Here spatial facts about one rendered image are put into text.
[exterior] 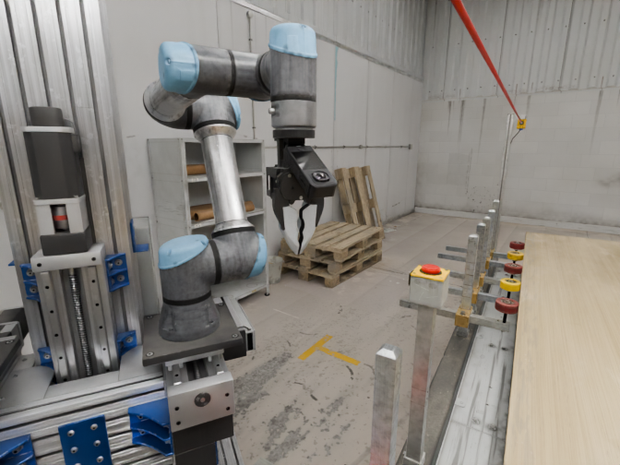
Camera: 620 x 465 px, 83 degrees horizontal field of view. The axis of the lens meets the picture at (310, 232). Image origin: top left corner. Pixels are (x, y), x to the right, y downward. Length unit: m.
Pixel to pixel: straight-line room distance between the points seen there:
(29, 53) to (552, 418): 1.40
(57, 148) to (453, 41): 8.00
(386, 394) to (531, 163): 7.47
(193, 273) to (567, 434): 0.89
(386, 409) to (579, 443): 0.47
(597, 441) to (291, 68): 0.94
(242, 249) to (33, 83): 0.59
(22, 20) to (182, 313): 0.72
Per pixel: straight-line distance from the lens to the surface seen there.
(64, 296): 1.02
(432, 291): 0.80
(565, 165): 7.94
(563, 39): 8.17
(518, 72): 8.10
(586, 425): 1.06
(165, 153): 2.94
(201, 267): 0.87
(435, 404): 1.29
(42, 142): 0.94
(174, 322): 0.91
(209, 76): 0.63
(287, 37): 0.59
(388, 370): 0.62
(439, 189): 8.28
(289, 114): 0.57
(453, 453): 1.28
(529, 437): 0.96
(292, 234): 0.60
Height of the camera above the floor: 1.49
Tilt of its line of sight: 14 degrees down
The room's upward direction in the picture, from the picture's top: straight up
